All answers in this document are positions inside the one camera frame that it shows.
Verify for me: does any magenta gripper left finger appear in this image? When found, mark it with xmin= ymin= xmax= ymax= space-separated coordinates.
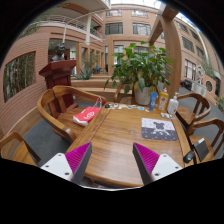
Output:
xmin=41 ymin=142 xmax=92 ymax=185

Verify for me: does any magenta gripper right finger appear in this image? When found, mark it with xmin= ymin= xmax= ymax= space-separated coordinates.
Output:
xmin=133 ymin=143 xmax=182 ymax=185

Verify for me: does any grey patterned mouse pad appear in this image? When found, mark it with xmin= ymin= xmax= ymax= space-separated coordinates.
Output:
xmin=141 ymin=118 xmax=178 ymax=141

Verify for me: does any black computer mouse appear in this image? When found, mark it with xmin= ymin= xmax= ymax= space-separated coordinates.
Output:
xmin=183 ymin=150 xmax=196 ymax=163

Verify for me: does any red and white bag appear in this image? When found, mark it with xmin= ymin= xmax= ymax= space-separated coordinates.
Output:
xmin=73 ymin=98 xmax=102 ymax=126

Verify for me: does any black tablet on chair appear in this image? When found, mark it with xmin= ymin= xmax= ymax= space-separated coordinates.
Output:
xmin=193 ymin=138 xmax=209 ymax=162

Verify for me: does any wooden chair near left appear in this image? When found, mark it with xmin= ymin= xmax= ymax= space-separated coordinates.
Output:
xmin=0 ymin=132 xmax=41 ymax=166

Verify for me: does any wooden chair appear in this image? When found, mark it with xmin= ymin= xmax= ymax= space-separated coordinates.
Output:
xmin=186 ymin=118 xmax=224 ymax=164
xmin=176 ymin=92 xmax=211 ymax=129
xmin=0 ymin=132 xmax=41 ymax=166

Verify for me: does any wooden chair far right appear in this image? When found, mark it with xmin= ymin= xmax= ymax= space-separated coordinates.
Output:
xmin=176 ymin=92 xmax=211 ymax=129

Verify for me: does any wooden armchair left of table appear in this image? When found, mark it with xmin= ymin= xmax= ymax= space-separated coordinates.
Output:
xmin=37 ymin=85 xmax=106 ymax=143

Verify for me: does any white pump bottle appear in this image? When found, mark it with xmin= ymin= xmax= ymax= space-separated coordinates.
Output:
xmin=167 ymin=92 xmax=179 ymax=114

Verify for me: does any white plant pot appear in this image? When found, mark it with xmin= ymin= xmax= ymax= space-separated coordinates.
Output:
xmin=134 ymin=84 xmax=157 ymax=105

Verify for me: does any blue tube container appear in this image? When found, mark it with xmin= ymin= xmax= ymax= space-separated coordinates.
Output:
xmin=149 ymin=92 xmax=158 ymax=111

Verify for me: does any yellow detergent bottle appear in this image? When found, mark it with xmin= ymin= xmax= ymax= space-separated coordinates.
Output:
xmin=158 ymin=89 xmax=169 ymax=112

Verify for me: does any wooden chair near right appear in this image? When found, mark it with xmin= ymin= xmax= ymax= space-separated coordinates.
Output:
xmin=186 ymin=118 xmax=224 ymax=164

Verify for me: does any green potted plant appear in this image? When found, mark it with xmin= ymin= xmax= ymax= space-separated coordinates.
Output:
xmin=104 ymin=43 xmax=173 ymax=94

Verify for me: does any dark bronze bust statue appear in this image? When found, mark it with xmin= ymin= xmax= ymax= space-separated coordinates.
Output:
xmin=51 ymin=43 xmax=65 ymax=62

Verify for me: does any dark red wooden pedestal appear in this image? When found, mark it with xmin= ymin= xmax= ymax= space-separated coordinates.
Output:
xmin=39 ymin=60 xmax=78 ymax=118

